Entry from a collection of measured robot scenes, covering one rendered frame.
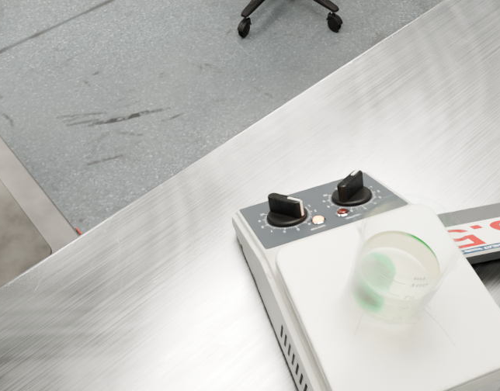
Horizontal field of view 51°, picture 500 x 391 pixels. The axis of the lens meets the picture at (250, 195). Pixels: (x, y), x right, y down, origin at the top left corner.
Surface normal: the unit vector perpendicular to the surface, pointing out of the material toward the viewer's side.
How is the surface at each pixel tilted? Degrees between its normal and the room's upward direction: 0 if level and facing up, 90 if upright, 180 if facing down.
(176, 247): 0
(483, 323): 0
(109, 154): 0
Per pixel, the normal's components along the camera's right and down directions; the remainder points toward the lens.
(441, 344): 0.00, -0.58
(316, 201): -0.18, -0.88
